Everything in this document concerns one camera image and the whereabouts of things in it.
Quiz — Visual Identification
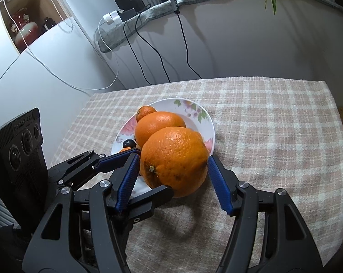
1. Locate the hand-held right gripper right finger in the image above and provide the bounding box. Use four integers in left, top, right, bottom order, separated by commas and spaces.
208, 155, 323, 273

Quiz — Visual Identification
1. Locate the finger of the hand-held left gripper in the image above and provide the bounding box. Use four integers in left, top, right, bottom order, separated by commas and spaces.
48, 149, 140, 191
119, 185, 175, 240

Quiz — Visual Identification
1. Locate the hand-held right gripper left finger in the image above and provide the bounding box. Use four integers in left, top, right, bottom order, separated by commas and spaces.
23, 153, 141, 273

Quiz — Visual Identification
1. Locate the large rough-skinned orange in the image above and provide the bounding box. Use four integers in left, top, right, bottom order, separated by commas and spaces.
140, 126, 209, 198

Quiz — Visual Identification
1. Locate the small light orange mandarin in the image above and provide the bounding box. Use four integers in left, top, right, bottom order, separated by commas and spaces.
136, 106, 158, 122

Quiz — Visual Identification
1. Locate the white floral plate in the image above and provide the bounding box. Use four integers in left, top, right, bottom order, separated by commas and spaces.
111, 99, 216, 200

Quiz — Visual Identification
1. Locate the large smooth orange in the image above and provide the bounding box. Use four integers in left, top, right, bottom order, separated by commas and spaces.
135, 111, 187, 148

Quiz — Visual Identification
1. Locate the pink checked blanket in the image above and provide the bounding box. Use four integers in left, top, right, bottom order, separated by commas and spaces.
50, 76, 343, 273

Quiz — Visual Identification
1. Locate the red and white vase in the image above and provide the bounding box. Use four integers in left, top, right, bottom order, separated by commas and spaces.
10, 8, 41, 50

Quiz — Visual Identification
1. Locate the grey sill cloth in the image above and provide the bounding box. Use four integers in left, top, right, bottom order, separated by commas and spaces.
98, 0, 343, 53

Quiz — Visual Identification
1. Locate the small black object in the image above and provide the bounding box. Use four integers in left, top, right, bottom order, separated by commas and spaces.
41, 17, 57, 32

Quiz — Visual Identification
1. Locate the white charger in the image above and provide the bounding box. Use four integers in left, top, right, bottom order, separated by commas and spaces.
103, 12, 123, 23

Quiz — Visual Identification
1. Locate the black power adapter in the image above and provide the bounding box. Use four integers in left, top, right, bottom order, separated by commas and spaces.
121, 8, 136, 22

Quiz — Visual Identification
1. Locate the white cable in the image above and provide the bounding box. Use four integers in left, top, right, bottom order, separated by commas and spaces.
2, 0, 121, 92

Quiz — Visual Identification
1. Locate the black cable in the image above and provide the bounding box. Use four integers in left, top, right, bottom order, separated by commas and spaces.
123, 20, 154, 85
135, 4, 171, 83
175, 11, 203, 79

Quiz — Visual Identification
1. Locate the white beaded cord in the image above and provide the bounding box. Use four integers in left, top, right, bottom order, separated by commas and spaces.
43, 0, 74, 33

